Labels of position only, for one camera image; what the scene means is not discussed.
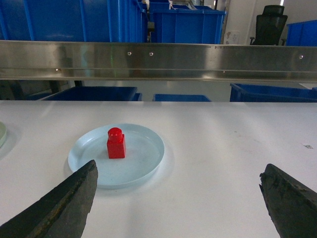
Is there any blue bin lower right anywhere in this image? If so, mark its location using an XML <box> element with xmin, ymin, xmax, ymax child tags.
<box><xmin>230</xmin><ymin>83</ymin><xmax>317</xmax><ymax>103</ymax></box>

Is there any light blue plate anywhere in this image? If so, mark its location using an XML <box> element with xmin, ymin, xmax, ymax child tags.
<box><xmin>68</xmin><ymin>123</ymin><xmax>165</xmax><ymax>189</ymax></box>

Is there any light green plate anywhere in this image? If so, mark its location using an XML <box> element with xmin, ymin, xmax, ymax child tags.
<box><xmin>0</xmin><ymin>122</ymin><xmax>7</xmax><ymax>147</ymax></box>

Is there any blue bin lower middle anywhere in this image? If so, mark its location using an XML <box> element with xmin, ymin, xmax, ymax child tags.
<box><xmin>153</xmin><ymin>94</ymin><xmax>211</xmax><ymax>102</ymax></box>

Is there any blue bin upper middle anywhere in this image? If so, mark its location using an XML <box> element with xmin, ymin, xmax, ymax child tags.
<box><xmin>149</xmin><ymin>0</ymin><xmax>226</xmax><ymax>44</ymax></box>

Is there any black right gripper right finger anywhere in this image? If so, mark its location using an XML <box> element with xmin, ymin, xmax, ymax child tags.
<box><xmin>259</xmin><ymin>164</ymin><xmax>317</xmax><ymax>238</ymax></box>

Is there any red toy block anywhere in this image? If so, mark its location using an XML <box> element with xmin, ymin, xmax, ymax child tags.
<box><xmin>106</xmin><ymin>127</ymin><xmax>126</xmax><ymax>159</ymax></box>

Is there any blue bin far right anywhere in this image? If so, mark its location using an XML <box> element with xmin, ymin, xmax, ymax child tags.
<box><xmin>286</xmin><ymin>20</ymin><xmax>317</xmax><ymax>47</ymax></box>

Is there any black office chair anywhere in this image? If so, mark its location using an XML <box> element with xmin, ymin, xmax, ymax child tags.
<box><xmin>250</xmin><ymin>5</ymin><xmax>288</xmax><ymax>46</ymax></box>

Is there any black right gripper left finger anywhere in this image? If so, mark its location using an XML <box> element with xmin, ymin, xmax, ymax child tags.
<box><xmin>0</xmin><ymin>160</ymin><xmax>98</xmax><ymax>238</ymax></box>

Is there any blue bin lower left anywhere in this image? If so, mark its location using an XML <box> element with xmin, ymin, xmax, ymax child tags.
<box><xmin>43</xmin><ymin>86</ymin><xmax>142</xmax><ymax>101</ymax></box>

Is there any large blue bin upper left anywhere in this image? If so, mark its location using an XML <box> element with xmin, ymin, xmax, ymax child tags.
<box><xmin>0</xmin><ymin>0</ymin><xmax>147</xmax><ymax>43</ymax></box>

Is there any stainless steel shelf rail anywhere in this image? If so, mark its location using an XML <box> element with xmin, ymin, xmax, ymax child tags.
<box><xmin>0</xmin><ymin>40</ymin><xmax>317</xmax><ymax>83</ymax></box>

